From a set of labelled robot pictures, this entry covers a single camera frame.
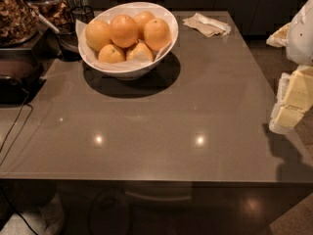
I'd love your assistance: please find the glass jar of dried snacks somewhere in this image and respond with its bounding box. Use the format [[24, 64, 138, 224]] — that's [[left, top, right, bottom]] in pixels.
[[0, 0, 37, 48]]

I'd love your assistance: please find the dark appliance tray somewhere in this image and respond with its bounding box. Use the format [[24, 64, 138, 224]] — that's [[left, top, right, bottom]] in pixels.
[[0, 49, 45, 105]]

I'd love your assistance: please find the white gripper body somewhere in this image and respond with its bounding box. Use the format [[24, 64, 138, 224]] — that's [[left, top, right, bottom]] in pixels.
[[286, 0, 313, 66]]

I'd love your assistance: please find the black power cable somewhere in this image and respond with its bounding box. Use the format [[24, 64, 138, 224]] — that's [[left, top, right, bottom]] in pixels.
[[0, 88, 35, 166]]

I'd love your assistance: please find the white serving spoon handle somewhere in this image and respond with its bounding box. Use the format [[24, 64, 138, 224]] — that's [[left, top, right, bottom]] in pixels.
[[27, 5, 60, 33]]

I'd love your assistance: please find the crumpled paper napkin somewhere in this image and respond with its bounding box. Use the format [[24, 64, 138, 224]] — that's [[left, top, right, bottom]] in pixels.
[[183, 13, 231, 37]]

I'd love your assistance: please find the black wire cup holder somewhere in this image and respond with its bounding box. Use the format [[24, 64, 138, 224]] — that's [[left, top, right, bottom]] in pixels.
[[56, 6, 94, 62]]

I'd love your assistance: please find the orange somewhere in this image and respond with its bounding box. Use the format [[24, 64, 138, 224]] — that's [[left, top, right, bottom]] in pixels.
[[85, 21, 112, 51], [144, 18, 171, 51], [126, 42, 155, 62], [110, 15, 138, 48], [134, 11, 155, 40], [98, 44, 125, 64]]

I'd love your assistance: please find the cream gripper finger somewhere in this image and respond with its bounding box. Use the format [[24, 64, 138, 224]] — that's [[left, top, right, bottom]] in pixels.
[[269, 65, 313, 134], [266, 23, 290, 48]]

